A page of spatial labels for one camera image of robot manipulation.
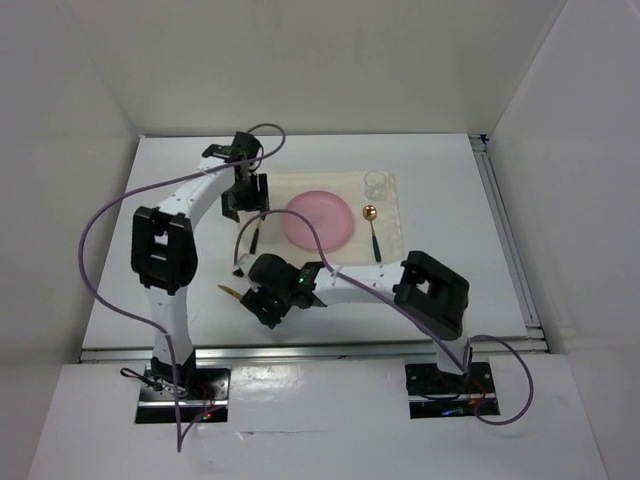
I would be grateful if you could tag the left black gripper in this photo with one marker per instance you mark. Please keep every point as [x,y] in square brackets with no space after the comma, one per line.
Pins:
[257,199]

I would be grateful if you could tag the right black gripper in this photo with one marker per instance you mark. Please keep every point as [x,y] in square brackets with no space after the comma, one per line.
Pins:
[255,300]

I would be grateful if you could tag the gold knife green handle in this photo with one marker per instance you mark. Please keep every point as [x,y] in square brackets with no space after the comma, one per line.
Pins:
[235,294]

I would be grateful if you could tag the gold fork green handle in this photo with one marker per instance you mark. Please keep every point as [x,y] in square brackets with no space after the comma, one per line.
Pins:
[256,235]

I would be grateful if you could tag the cream cloth placemat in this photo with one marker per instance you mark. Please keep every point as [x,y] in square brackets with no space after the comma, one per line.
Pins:
[357,250]

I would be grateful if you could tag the pink plate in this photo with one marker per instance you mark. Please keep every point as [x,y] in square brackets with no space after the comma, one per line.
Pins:
[329,214]

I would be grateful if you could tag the gold spoon green handle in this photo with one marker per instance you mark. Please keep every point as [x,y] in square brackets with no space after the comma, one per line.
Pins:
[369,213]

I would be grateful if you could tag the clear glass cup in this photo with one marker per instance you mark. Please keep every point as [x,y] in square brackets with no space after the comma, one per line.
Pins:
[376,186]

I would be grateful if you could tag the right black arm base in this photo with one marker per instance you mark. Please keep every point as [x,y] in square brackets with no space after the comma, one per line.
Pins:
[433,394]

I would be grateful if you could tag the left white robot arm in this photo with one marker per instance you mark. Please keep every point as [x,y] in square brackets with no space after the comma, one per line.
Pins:
[164,254]

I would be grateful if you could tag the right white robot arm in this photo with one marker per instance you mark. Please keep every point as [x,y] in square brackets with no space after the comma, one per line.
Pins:
[429,294]

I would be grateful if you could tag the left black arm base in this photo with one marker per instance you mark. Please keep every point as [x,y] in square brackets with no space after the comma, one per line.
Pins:
[206,401]

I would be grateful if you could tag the right aluminium rail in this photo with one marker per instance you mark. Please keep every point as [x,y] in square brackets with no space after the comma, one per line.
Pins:
[479,147]

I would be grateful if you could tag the aluminium rail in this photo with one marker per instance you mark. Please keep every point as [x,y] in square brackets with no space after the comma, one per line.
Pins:
[337,351]
[479,147]

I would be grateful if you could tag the front aluminium rail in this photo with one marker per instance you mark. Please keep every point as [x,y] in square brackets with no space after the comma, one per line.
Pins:
[337,351]

